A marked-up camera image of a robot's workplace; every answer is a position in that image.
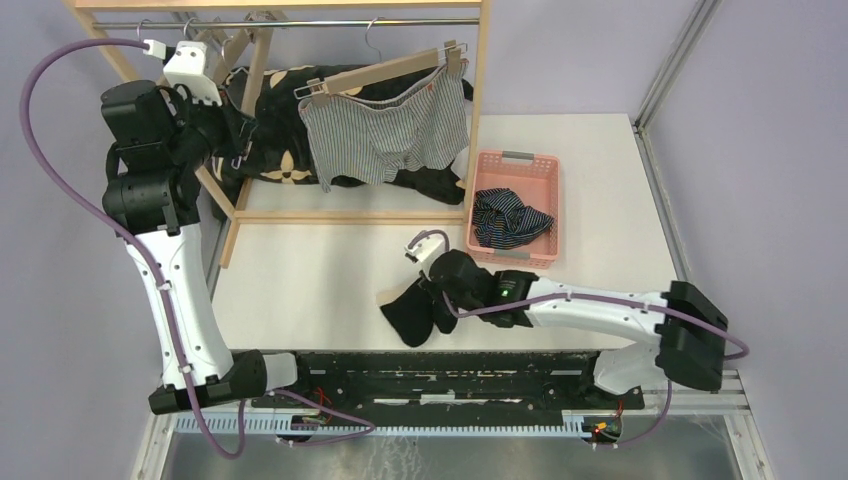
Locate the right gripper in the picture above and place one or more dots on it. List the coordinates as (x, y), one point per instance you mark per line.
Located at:
(426, 283)

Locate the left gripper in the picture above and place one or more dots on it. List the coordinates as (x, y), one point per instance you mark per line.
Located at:
(238, 128)

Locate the black underwear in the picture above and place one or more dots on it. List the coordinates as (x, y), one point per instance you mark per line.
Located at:
(408, 313)

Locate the navy striped underwear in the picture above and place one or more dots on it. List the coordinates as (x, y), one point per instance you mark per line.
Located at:
(501, 220)

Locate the wooden clip hanger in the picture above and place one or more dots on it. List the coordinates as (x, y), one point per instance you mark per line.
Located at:
(232, 48)
(141, 35)
(216, 38)
(319, 90)

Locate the grey striped underwear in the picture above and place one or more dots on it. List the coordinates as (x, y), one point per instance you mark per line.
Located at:
(372, 140)

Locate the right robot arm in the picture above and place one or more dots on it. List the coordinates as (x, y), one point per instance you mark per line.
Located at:
(678, 335)

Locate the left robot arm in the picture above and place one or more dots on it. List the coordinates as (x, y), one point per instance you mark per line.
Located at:
(162, 135)

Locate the empty wooden clip hanger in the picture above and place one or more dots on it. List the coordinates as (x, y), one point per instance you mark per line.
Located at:
(141, 35)

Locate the black floral blanket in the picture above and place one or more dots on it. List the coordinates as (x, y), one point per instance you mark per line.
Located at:
(279, 150)

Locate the pink plastic basket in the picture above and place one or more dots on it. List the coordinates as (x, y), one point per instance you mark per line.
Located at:
(535, 179)

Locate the metal hanging rod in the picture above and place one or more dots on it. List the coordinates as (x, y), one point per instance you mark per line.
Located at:
(203, 25)

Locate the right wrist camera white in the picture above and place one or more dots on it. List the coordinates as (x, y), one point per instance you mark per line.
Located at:
(425, 249)

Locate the wooden clothes rack frame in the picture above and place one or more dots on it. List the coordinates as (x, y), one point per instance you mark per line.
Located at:
(238, 213)

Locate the white cable duct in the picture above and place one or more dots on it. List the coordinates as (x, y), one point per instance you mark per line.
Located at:
(288, 425)

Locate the aluminium corner post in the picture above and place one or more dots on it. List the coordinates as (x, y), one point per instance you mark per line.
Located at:
(682, 47)

